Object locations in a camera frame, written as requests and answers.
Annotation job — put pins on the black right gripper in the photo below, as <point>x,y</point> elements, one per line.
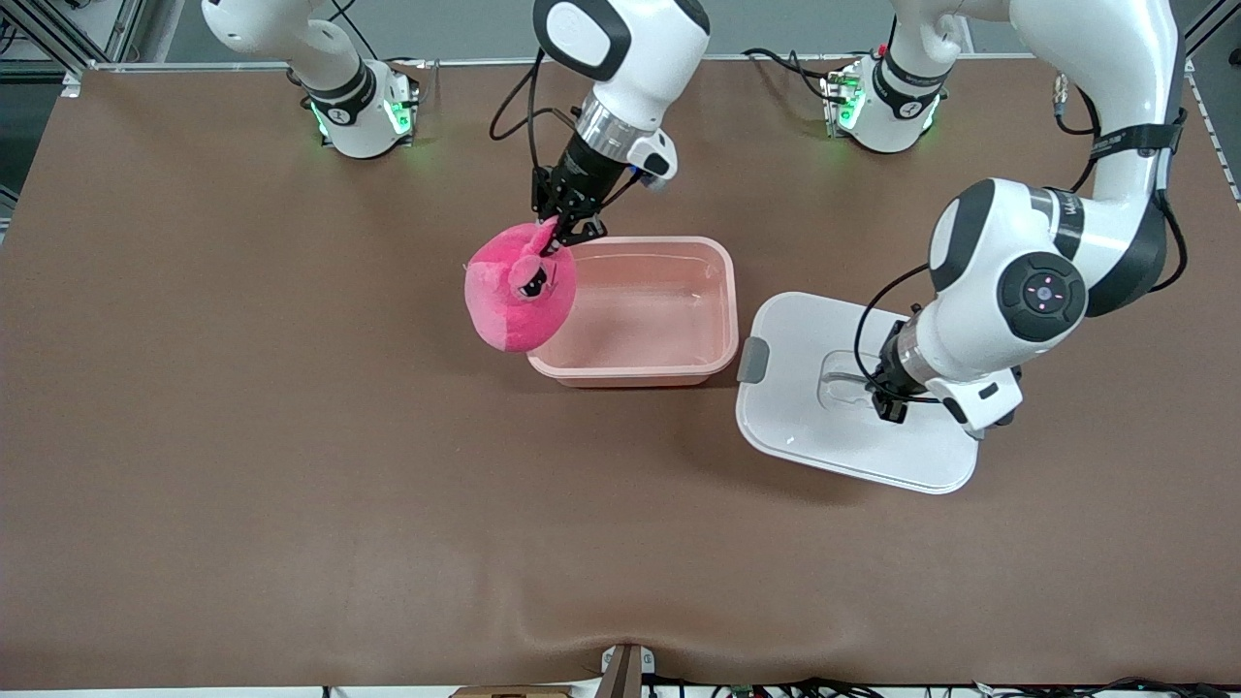
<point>586,174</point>

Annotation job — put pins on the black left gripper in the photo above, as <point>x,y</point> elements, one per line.
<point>890,372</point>

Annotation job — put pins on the white plastic box lid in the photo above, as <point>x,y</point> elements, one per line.
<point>805,427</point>

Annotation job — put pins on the pink round plush toy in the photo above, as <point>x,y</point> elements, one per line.
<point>514,301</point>

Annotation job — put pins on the grey lid latch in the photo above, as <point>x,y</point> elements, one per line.
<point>753,361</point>

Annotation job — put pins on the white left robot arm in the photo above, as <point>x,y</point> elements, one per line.
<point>979,291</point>

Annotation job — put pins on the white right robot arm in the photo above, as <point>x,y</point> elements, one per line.
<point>640,58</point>

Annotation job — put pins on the pink plastic storage box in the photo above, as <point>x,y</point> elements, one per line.
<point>659,320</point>

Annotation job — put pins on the brown table mat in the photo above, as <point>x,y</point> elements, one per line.
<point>388,533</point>

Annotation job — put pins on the silver table edge rail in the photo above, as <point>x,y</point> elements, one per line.
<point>194,64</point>

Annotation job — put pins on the perforated silver side rail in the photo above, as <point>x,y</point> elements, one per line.
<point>1215,136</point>

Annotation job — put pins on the aluminium frame post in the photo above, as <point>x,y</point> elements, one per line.
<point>1207,24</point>
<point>58,37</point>

